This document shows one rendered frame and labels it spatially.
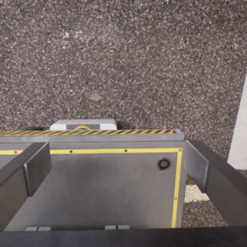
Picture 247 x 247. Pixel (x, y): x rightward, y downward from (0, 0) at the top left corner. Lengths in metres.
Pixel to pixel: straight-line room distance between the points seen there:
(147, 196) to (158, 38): 0.62
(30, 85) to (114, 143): 0.51
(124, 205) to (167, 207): 0.14
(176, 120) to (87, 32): 0.55
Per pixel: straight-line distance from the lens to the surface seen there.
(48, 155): 0.17
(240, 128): 1.02
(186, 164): 0.17
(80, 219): 0.68
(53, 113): 0.87
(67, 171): 0.58
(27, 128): 0.81
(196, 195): 1.09
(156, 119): 0.85
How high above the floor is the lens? 0.80
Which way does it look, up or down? 75 degrees down
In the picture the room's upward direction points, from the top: 175 degrees clockwise
